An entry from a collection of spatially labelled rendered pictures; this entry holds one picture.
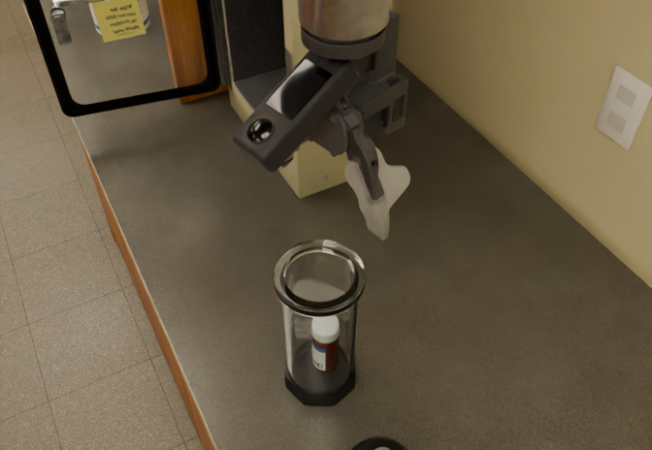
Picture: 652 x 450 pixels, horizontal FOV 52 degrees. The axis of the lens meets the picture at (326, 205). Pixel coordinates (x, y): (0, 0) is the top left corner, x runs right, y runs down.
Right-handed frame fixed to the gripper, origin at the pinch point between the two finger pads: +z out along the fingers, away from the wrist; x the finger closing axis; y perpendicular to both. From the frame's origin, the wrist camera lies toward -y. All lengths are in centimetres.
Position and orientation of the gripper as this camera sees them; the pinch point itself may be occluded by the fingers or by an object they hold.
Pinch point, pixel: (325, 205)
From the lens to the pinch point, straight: 68.9
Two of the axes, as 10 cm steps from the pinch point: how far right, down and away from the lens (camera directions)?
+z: 0.0, 7.1, 7.0
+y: 7.3, -4.8, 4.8
